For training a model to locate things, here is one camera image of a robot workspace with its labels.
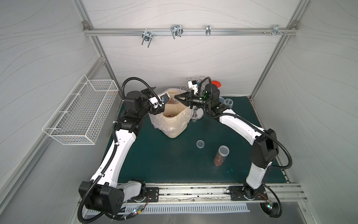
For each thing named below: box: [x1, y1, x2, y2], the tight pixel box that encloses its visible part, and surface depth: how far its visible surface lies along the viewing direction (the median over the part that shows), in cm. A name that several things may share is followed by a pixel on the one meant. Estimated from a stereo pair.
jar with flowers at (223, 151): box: [213, 145, 230, 168], surface depth 75 cm
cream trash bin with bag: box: [148, 88, 195, 139], surface depth 79 cm
